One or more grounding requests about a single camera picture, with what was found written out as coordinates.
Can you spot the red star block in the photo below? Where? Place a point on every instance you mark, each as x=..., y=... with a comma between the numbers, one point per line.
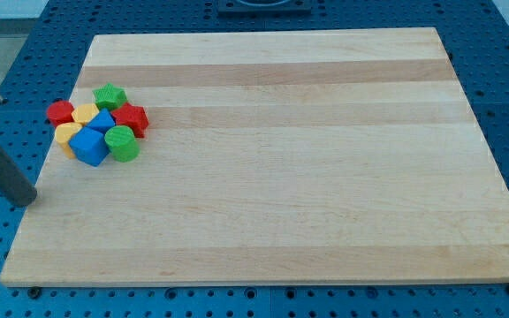
x=132, y=116

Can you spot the green cylinder block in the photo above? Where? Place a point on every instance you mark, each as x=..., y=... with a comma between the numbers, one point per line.
x=122, y=143

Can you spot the blue cube block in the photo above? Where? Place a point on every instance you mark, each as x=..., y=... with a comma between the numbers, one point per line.
x=89, y=146

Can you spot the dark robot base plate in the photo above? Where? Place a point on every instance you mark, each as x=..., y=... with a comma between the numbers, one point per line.
x=235, y=7

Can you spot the yellow heart block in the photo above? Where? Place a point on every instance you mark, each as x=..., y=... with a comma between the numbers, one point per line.
x=63, y=134

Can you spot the yellow hexagon block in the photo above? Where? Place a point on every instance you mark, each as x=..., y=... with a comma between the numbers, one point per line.
x=85, y=113

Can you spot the small blue triangle block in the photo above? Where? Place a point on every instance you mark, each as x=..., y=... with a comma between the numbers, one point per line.
x=102, y=122

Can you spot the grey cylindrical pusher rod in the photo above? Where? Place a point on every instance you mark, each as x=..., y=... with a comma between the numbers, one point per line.
x=14, y=185

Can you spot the green star block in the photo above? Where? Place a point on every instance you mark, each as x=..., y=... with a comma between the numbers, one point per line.
x=109, y=97

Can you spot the red cylinder block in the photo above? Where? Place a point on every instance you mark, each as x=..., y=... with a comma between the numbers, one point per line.
x=60, y=112

